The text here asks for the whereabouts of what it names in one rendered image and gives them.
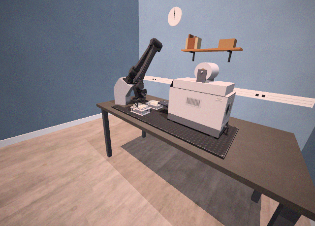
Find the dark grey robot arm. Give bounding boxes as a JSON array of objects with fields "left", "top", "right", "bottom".
[{"left": 123, "top": 38, "right": 162, "bottom": 97}]

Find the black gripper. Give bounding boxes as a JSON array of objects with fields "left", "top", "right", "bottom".
[{"left": 132, "top": 96, "right": 146, "bottom": 107}]

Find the white roll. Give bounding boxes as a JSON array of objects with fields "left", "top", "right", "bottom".
[{"left": 194, "top": 63, "right": 219, "bottom": 80}]

